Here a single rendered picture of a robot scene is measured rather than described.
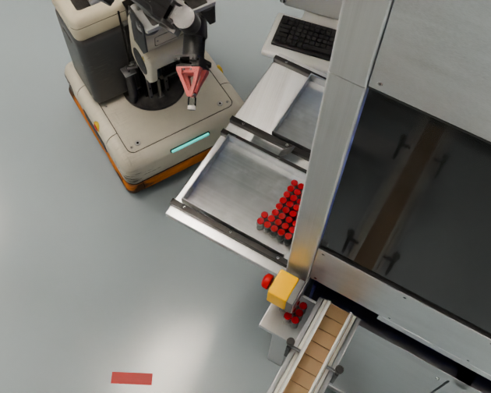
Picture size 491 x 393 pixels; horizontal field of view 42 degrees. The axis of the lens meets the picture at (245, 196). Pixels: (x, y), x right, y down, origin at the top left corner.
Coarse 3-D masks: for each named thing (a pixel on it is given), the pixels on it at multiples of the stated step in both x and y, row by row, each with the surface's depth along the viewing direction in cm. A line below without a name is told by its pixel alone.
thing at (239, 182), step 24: (240, 144) 195; (216, 168) 192; (240, 168) 192; (264, 168) 193; (288, 168) 191; (192, 192) 188; (216, 192) 189; (240, 192) 189; (264, 192) 189; (216, 216) 181; (240, 216) 185; (264, 240) 182
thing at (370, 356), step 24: (360, 312) 173; (360, 336) 178; (384, 336) 170; (408, 336) 170; (360, 360) 195; (384, 360) 184; (408, 360) 174; (432, 360) 167; (336, 384) 232; (360, 384) 216; (384, 384) 202; (408, 384) 190; (432, 384) 179; (456, 384) 168; (480, 384) 164
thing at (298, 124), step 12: (312, 84) 208; (324, 84) 206; (300, 96) 206; (312, 96) 206; (288, 108) 200; (300, 108) 203; (312, 108) 203; (288, 120) 201; (300, 120) 201; (312, 120) 201; (276, 132) 195; (288, 132) 199; (300, 132) 199; (312, 132) 199; (300, 144) 193; (312, 144) 197
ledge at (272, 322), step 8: (272, 304) 173; (312, 304) 173; (272, 312) 172; (280, 312) 172; (264, 320) 171; (272, 320) 171; (280, 320) 171; (304, 320) 171; (264, 328) 171; (272, 328) 170; (280, 328) 170; (288, 328) 170; (296, 328) 170; (280, 336) 169; (288, 336) 169; (296, 336) 169
